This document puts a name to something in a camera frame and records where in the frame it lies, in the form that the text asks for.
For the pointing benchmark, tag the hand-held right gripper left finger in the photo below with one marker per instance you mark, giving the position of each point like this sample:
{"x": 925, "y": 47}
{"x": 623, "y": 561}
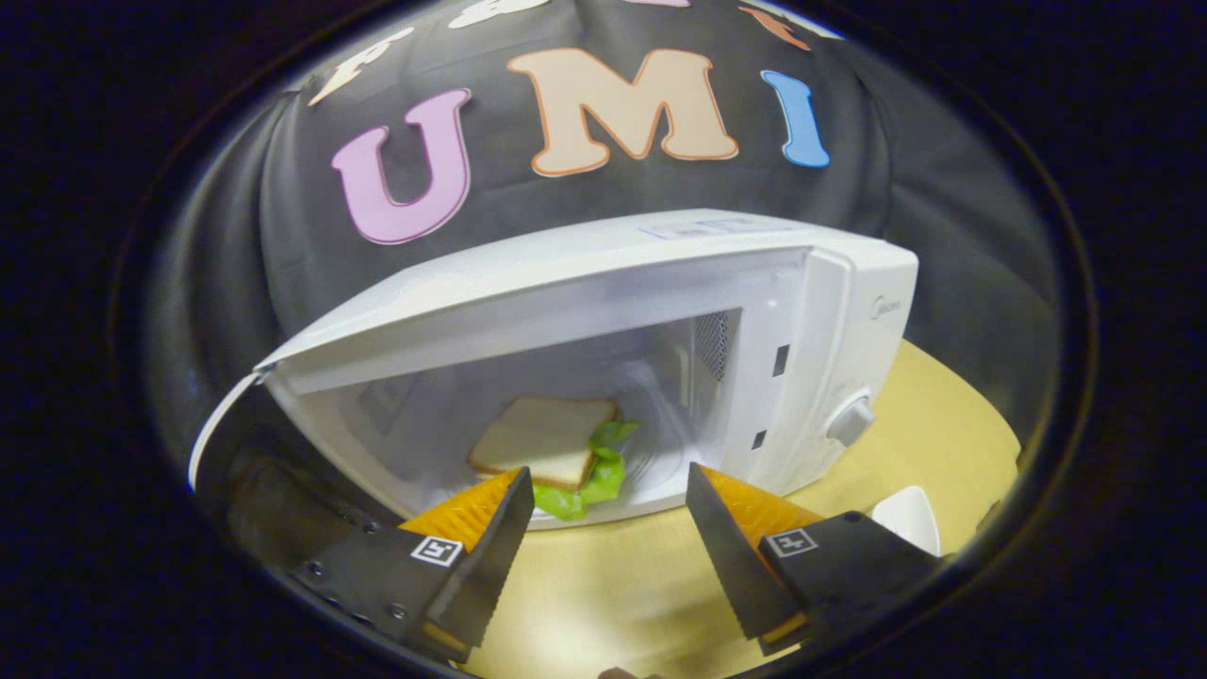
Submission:
{"x": 490, "y": 556}

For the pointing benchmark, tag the sandwich with green lettuce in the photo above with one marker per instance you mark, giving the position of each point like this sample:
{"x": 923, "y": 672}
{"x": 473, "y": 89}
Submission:
{"x": 542, "y": 438}

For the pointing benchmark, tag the white plate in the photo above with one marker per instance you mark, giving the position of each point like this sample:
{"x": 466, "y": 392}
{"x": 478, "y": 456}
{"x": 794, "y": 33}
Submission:
{"x": 910, "y": 519}

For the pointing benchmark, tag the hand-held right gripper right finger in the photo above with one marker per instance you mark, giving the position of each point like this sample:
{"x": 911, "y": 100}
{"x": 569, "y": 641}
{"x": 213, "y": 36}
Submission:
{"x": 731, "y": 556}

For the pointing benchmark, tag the white microwave oven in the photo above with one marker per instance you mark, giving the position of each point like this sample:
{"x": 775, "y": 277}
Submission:
{"x": 566, "y": 273}

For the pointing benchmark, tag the black backdrop cloth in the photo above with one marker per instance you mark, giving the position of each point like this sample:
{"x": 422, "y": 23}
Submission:
{"x": 283, "y": 236}

